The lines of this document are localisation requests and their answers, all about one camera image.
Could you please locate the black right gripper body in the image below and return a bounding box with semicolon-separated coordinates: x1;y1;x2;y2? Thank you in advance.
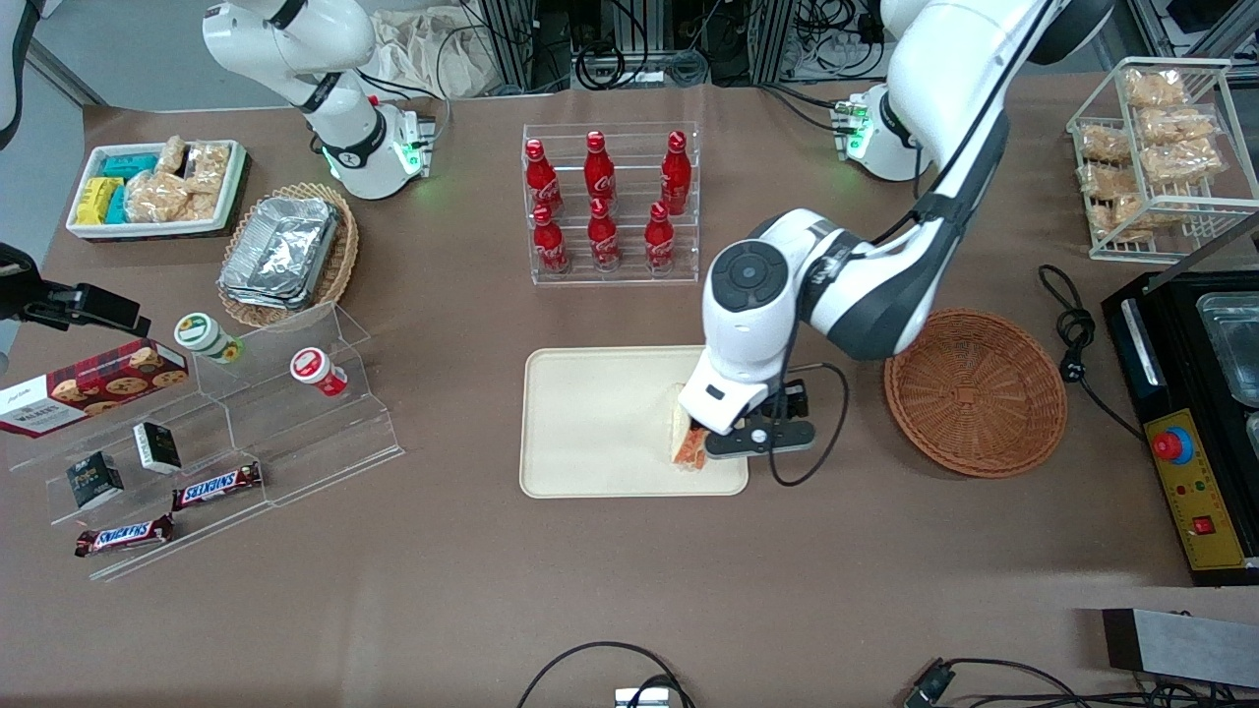
39;283;151;337

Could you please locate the triangular sandwich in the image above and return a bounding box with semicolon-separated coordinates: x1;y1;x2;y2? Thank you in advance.
666;381;712;474

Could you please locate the white rectangular snack tray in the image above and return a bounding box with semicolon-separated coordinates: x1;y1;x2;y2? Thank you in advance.
65;139;248;241

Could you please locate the cream plastic serving tray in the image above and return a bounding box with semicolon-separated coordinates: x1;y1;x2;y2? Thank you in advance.
519;344;749;499

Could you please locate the round brown wicker basket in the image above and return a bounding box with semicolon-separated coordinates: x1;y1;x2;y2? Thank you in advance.
883;309;1069;480

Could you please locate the light oval wicker basket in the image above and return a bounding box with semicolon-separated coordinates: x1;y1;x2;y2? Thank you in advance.
216;182;360;329

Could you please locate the red tartan cookie box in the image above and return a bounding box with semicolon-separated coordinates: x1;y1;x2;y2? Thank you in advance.
0;338;190;440

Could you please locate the yellow snack pack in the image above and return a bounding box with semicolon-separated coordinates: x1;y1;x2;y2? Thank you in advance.
76;177;124;226

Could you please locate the green lid yogurt cup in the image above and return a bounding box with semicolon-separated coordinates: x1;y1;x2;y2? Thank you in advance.
174;312;245;366

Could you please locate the small black carton box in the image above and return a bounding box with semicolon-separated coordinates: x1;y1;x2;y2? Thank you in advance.
133;421;184;476
66;451;126;510

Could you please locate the foil container stack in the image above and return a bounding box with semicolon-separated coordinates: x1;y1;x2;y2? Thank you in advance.
218;197;341;311

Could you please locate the clear acrylic bottle rack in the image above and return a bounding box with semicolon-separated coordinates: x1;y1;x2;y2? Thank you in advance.
522;122;700;287

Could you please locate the brown Snickers bar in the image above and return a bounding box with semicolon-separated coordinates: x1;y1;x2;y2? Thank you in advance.
171;461;265;512
74;513;176;560

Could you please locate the red cola bottle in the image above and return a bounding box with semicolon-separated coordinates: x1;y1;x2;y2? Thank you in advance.
584;131;618;207
660;131;692;215
532;205;570;275
524;139;565;217
644;203;678;272
587;199;623;271

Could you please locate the red lid yogurt cup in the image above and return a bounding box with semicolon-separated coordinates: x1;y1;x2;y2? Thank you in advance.
289;346;349;398

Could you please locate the clear acrylic stepped shelf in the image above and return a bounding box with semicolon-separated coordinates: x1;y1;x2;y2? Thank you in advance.
8;303;405;582

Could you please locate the clear bag of pastry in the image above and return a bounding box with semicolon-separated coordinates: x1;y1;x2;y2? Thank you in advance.
1139;139;1227;190
1090;195;1148;243
1124;67;1190;110
1077;162;1142;200
1078;124;1133;164
1136;106;1222;148

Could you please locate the beige cloth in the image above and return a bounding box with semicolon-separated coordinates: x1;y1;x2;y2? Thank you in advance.
367;8;495;100

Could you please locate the black appliance yellow panel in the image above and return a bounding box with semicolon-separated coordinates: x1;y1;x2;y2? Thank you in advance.
1100;211;1259;588

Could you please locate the grey metal box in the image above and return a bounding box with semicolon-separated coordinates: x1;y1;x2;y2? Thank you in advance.
1101;607;1259;690

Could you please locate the steel pan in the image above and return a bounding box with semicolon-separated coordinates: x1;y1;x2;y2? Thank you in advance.
1196;292;1259;407

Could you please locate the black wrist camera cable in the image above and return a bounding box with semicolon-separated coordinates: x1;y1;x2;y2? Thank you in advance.
770;0;1058;489

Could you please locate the black looped cable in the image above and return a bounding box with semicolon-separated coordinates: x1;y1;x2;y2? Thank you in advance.
515;641;695;708

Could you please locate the black cable with connector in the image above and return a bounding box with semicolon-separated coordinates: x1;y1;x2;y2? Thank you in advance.
903;656;1259;708

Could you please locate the black power cable with plug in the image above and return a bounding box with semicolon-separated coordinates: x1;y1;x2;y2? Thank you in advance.
1038;264;1148;442

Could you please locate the aluminium frame post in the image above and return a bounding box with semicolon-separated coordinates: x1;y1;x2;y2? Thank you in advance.
750;0;796;84
480;0;539;91

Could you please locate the white wire basket rack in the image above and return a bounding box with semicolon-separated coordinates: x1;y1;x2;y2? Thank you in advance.
1067;56;1259;264

